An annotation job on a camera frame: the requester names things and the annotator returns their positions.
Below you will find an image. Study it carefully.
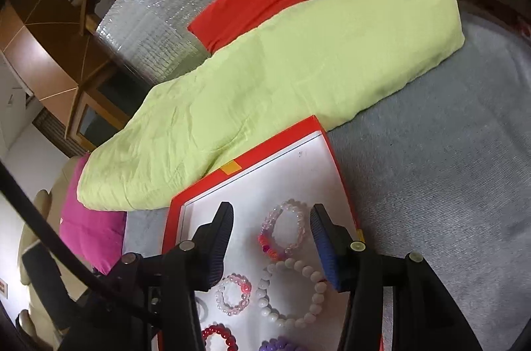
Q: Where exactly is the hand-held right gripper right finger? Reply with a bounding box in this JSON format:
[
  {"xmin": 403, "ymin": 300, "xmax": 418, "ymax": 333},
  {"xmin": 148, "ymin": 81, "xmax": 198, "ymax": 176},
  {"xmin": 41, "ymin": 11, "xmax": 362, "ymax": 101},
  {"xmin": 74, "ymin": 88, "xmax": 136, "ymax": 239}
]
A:
[{"xmin": 310, "ymin": 204, "xmax": 482, "ymax": 351}]

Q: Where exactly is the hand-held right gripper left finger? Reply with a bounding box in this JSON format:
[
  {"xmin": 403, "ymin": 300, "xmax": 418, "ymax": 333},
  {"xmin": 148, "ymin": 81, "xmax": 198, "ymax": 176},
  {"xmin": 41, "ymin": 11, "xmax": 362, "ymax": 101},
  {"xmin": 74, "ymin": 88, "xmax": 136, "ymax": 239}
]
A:
[{"xmin": 62, "ymin": 202, "xmax": 234, "ymax": 351}]

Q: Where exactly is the rose small-bead bracelet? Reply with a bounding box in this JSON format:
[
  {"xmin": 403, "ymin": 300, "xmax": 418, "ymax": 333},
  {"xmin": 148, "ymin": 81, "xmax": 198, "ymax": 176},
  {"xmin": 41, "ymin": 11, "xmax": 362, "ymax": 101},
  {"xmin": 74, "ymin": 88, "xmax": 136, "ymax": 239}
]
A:
[{"xmin": 215, "ymin": 273, "xmax": 252, "ymax": 315}]

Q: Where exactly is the clear bracelet with neon beads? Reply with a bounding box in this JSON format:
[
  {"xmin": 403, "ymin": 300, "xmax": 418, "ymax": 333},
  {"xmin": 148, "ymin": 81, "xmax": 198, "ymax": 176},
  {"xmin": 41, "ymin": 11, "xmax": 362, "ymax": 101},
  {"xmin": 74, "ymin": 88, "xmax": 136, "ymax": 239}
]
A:
[{"xmin": 258, "ymin": 199, "xmax": 310, "ymax": 261}]

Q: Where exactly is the red shallow cardboard box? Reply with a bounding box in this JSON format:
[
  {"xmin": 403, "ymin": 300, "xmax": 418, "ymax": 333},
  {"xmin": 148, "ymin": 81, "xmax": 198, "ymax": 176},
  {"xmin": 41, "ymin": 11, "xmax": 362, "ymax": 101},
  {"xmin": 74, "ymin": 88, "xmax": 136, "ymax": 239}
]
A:
[{"xmin": 157, "ymin": 115, "xmax": 384, "ymax": 351}]

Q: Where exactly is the silver metal bangle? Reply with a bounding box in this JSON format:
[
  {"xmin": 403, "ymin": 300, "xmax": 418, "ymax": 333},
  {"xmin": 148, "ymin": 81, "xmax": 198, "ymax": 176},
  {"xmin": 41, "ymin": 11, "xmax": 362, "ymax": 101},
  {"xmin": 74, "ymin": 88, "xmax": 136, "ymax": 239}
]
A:
[{"xmin": 195, "ymin": 295, "xmax": 209, "ymax": 324}]

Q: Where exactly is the magenta pillow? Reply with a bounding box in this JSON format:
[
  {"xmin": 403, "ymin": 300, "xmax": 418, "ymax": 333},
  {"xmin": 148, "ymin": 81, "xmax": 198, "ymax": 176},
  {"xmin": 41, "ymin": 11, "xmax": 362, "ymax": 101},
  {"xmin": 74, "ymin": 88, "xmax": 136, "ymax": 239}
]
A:
[{"xmin": 59, "ymin": 154, "xmax": 127, "ymax": 275}]

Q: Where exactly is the grey fleece blanket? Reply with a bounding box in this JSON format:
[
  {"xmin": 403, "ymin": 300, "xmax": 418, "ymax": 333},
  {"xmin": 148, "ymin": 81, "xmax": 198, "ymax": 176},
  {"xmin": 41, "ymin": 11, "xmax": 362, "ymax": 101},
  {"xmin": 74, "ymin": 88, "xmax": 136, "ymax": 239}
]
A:
[{"xmin": 124, "ymin": 9, "xmax": 531, "ymax": 351}]

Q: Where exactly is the light green pillow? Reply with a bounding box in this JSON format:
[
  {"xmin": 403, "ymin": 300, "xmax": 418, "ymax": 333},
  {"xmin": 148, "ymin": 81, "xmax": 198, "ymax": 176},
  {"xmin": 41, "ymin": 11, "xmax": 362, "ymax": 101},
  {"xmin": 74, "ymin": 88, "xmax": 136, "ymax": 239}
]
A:
[{"xmin": 79, "ymin": 0, "xmax": 465, "ymax": 212}]

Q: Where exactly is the wooden cabinet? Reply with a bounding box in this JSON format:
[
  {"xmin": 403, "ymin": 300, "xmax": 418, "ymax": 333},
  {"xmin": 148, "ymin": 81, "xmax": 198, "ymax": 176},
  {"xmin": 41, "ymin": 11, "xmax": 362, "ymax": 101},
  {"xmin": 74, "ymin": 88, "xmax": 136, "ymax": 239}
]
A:
[{"xmin": 0, "ymin": 0, "xmax": 142, "ymax": 153}]

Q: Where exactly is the silver foil mat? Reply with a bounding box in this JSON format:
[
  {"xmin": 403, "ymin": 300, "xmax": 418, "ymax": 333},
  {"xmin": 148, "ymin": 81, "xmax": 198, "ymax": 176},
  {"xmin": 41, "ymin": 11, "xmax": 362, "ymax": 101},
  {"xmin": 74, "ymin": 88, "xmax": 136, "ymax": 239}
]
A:
[{"xmin": 96, "ymin": 0, "xmax": 357, "ymax": 86}]

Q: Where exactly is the red cushion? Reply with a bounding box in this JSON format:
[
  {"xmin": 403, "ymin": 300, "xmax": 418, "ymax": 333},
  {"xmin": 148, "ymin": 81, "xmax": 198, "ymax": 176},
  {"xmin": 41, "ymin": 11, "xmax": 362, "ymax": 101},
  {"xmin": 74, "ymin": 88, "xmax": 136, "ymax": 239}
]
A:
[{"xmin": 188, "ymin": 0, "xmax": 310, "ymax": 55}]

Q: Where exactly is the white bead bracelet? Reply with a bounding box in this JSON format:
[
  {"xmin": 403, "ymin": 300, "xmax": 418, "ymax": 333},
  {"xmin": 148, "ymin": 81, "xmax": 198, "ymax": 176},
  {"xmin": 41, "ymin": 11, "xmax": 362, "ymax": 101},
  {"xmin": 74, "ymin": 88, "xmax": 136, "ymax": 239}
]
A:
[{"xmin": 255, "ymin": 257, "xmax": 328, "ymax": 327}]

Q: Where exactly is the red bead bracelet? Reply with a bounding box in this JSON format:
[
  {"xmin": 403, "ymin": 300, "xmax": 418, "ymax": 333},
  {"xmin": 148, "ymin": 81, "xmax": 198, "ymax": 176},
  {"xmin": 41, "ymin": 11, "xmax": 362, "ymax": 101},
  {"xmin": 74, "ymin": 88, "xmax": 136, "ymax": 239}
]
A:
[{"xmin": 201, "ymin": 324, "xmax": 238, "ymax": 351}]

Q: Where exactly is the purple bead bracelet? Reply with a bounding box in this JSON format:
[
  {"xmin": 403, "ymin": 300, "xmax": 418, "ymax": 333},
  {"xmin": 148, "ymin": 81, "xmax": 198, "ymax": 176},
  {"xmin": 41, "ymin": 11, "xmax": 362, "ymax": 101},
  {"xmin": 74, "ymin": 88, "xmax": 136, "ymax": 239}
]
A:
[{"xmin": 258, "ymin": 336, "xmax": 305, "ymax": 351}]

